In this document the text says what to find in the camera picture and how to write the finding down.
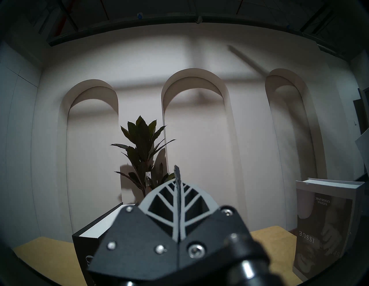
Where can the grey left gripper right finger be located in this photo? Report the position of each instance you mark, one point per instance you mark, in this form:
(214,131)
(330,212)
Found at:
(207,227)

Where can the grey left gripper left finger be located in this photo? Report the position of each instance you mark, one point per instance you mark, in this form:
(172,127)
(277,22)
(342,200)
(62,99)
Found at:
(138,239)

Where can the black Crime and Punishment book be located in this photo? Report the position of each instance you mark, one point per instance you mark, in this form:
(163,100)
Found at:
(92,230)

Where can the grey Special Issue book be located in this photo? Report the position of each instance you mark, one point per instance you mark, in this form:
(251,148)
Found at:
(325,225)

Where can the dark green potted plant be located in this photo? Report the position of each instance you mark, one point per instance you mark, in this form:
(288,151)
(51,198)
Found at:
(142,135)

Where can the dark room door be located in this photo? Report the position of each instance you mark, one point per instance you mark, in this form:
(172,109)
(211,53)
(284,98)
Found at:
(362,112)

